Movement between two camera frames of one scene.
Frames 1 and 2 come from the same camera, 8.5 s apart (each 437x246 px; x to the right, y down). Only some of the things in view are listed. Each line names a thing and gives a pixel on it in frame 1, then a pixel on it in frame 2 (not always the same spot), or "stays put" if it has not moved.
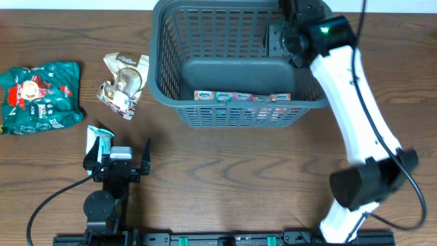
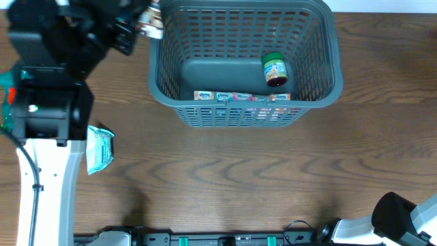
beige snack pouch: (122, 94) → (151, 21)
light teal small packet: (105, 140) stays put
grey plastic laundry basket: (223, 46) stays put
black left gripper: (145, 168) → (121, 29)
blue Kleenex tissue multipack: (207, 95) stays put
